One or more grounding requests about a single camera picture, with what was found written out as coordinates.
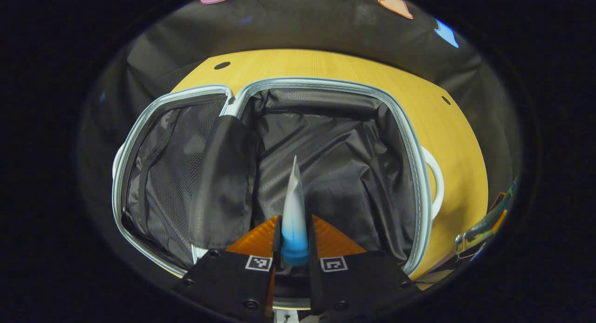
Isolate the light blue suitcase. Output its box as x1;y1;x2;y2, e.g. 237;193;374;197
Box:
112;76;445;279

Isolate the white tube with blue cap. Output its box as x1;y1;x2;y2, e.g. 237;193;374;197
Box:
280;155;310;268

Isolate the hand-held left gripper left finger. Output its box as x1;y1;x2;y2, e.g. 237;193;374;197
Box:
171;215;283;321

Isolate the black backdrop cloth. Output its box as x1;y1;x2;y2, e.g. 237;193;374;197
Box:
77;0;524;249

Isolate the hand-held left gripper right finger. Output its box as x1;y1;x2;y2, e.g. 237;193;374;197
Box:
306;215;422;323

